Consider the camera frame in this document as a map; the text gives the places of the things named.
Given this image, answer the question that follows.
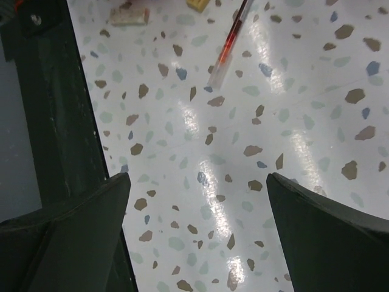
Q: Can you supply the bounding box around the beige eraser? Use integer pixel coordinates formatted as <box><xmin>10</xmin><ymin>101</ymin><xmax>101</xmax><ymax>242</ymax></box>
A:
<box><xmin>109</xmin><ymin>8</ymin><xmax>150</xmax><ymax>26</ymax></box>

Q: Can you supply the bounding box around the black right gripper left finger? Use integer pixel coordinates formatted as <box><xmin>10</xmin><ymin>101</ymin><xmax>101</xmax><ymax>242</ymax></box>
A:
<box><xmin>1</xmin><ymin>173</ymin><xmax>131</xmax><ymax>291</ymax></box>

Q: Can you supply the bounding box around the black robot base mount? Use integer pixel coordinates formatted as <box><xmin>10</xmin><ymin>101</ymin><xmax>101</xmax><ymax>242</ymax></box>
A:
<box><xmin>0</xmin><ymin>0</ymin><xmax>139</xmax><ymax>292</ymax></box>

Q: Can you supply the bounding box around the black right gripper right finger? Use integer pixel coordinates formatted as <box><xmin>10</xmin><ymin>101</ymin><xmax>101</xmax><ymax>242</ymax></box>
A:
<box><xmin>266</xmin><ymin>173</ymin><xmax>388</xmax><ymax>291</ymax></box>

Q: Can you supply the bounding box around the red pen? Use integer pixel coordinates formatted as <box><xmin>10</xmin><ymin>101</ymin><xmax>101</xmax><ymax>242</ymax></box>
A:
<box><xmin>208</xmin><ymin>0</ymin><xmax>253</xmax><ymax>89</ymax></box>

